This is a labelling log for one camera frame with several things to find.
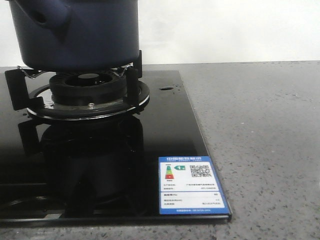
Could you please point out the dark blue cooking pot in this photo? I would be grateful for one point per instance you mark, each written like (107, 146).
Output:
(76, 35)

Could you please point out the right black pot support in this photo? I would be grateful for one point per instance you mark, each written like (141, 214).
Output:
(18, 91)

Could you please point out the right gas burner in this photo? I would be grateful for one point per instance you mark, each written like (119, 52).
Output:
(79, 96)

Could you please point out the blue energy label sticker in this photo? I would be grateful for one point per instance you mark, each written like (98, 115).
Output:
(189, 185)

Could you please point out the black glass gas stove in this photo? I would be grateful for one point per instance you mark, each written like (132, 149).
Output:
(96, 172)

